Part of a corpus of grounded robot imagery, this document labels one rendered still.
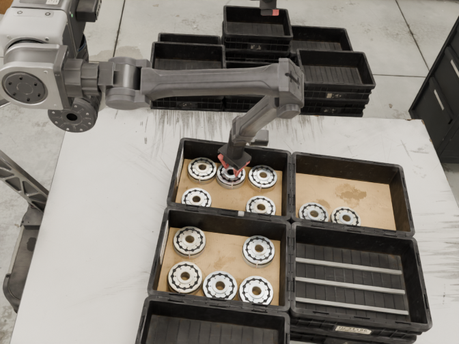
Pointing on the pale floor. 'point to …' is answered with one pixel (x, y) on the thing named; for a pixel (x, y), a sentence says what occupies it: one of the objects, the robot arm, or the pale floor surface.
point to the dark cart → (442, 100)
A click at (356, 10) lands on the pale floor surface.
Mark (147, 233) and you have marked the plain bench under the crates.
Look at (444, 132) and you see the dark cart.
